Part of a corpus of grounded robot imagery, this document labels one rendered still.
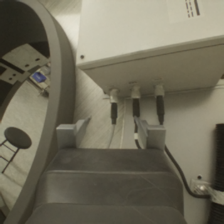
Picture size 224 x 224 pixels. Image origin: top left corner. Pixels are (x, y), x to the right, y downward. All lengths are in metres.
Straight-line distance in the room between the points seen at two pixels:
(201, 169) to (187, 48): 0.17
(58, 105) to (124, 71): 0.14
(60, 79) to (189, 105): 0.23
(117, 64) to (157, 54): 0.05
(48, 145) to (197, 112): 0.25
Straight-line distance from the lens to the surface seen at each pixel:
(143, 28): 0.20
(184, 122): 0.27
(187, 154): 0.27
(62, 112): 0.30
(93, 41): 0.21
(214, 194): 0.25
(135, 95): 0.25
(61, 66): 0.33
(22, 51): 0.98
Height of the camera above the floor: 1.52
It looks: 4 degrees down
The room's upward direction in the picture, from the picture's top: 44 degrees clockwise
